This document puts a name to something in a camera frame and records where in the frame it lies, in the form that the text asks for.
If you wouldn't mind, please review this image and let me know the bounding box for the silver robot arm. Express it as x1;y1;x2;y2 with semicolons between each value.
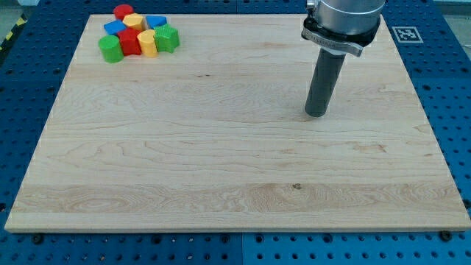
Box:
301;0;386;57

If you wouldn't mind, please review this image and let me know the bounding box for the wooden board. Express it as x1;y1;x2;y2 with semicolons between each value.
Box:
5;15;470;233

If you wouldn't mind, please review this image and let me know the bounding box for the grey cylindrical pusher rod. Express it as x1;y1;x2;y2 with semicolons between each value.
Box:
305;49;345;117

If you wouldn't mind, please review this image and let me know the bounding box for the green star block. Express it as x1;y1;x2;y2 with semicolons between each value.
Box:
154;24;180;53

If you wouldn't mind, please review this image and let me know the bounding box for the blue triangle block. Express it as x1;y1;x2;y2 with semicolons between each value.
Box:
146;15;168;29

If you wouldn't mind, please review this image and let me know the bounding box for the green cylinder block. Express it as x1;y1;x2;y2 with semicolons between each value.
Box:
98;35;124;63

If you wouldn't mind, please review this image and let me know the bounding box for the yellow hexagon block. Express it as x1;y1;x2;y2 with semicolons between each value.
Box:
122;13;145;32

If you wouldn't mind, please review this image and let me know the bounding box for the blue cube block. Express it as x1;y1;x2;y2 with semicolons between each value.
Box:
103;20;127;35

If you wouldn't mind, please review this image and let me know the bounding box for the red cylinder block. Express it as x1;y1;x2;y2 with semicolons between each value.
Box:
113;4;134;21

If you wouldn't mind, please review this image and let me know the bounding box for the white fiducial marker tag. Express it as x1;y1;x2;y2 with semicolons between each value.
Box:
392;26;423;43

